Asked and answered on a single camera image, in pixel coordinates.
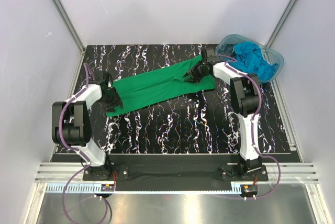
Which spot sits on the right aluminium corner post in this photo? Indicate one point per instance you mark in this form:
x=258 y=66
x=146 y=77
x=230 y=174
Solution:
x=280 y=24

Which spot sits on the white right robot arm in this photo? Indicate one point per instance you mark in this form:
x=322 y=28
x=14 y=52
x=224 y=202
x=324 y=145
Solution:
x=245 y=101

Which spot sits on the white slotted cable duct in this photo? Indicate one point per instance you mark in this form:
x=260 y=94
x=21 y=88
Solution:
x=103 y=188

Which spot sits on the blue t shirt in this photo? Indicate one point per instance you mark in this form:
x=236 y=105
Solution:
x=249 y=59

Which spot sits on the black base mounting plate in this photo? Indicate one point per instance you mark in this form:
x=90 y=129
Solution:
x=182 y=171

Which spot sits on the aluminium corner post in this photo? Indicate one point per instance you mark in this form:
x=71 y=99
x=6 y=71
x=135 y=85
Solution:
x=280 y=24
x=69 y=25

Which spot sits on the left aluminium corner post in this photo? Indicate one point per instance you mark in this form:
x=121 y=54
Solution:
x=69 y=25

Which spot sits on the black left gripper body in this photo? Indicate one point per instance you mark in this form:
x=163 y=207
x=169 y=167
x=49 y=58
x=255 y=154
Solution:
x=111 y=99

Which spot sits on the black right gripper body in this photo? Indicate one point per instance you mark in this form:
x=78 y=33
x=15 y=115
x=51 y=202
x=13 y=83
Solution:
x=198 y=71

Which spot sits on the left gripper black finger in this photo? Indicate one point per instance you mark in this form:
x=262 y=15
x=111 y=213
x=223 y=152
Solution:
x=117 y=102
x=110 y=108

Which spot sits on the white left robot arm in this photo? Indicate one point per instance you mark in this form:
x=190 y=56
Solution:
x=71 y=126

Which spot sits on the aluminium front frame rail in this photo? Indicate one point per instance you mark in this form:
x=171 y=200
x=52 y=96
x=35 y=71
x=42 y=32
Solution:
x=291 y=195

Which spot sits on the green t shirt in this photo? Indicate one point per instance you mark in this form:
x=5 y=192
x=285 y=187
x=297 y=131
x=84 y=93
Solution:
x=139 y=91

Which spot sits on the clear blue plastic bin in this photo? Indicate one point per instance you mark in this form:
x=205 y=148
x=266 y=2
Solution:
x=225 y=47

